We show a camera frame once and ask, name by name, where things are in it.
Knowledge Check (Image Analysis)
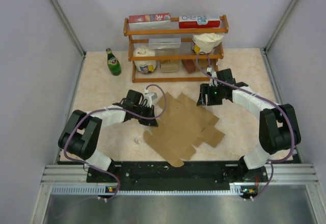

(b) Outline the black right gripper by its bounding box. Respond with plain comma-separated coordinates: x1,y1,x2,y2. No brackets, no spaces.
197,83,225,106

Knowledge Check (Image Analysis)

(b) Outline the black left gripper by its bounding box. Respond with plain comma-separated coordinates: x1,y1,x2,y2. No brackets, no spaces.
133,103,158,127

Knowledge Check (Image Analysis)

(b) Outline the brown cardboard box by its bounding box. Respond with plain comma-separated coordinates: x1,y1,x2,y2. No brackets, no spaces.
143,93,225,167

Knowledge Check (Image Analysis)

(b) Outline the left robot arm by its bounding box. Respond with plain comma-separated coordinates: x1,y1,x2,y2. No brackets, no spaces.
58,90,158,182

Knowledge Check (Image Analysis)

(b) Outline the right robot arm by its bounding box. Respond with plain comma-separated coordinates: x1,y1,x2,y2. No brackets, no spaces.
197,67,302,181

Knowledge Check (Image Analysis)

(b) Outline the red white carton box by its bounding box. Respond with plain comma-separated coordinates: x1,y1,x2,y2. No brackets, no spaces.
178,15,221,29

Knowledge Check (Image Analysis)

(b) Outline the red foil wrap box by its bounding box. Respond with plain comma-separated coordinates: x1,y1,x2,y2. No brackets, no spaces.
128,13,171,31

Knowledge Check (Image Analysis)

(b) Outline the brown scouring pad pack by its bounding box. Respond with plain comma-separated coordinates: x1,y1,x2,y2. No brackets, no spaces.
181,59,207,74

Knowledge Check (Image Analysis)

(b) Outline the green glass bottle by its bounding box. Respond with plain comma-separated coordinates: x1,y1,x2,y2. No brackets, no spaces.
106,48,121,76

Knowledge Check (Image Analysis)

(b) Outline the tan sponge block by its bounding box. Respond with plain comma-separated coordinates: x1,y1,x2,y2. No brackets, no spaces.
160,60,179,73

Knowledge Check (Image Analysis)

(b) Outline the white bag upper shelf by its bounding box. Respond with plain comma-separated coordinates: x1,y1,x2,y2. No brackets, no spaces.
191,33,225,54

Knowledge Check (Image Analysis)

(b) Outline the clear plastic container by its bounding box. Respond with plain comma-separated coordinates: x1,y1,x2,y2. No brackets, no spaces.
148,38,181,49

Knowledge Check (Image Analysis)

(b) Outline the orange wooden shelf rack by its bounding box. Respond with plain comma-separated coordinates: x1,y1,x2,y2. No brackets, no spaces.
123,15,229,83

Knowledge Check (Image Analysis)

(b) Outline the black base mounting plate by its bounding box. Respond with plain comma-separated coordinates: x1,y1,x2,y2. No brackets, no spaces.
87,161,267,191

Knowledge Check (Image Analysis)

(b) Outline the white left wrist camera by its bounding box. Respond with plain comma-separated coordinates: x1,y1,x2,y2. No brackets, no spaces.
143,89,157,107

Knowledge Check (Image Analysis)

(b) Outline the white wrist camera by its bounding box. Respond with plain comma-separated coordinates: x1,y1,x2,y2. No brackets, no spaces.
206,67,219,87
143,89,157,107

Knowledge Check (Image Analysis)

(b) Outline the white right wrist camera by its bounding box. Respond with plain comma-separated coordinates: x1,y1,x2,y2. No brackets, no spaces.
206,67,219,87

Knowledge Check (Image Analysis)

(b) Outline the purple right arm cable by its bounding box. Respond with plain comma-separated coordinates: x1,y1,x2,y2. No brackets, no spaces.
195,52,298,201

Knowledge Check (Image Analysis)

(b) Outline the grey slotted cable duct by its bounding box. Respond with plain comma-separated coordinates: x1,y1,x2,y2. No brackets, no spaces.
50,184,258,196

